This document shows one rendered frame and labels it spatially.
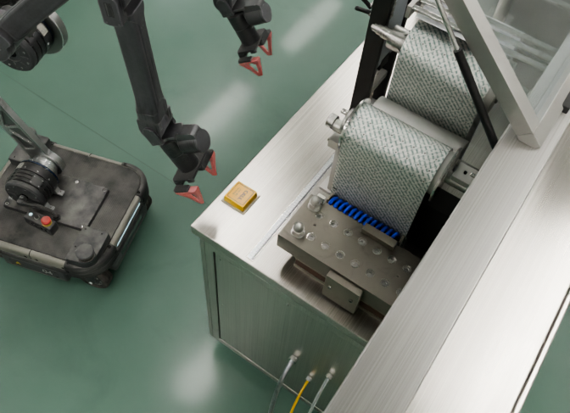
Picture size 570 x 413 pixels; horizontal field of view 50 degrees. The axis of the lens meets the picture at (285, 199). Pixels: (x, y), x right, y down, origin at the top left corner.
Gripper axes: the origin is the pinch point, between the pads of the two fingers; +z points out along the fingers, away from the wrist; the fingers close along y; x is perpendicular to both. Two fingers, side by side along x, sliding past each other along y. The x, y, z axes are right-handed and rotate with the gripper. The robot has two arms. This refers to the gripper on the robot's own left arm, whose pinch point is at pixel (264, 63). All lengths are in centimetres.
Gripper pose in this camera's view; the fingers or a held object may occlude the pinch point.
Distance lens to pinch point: 195.4
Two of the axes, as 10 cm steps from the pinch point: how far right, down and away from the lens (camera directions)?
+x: -8.6, 0.3, 5.1
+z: 4.2, 6.2, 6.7
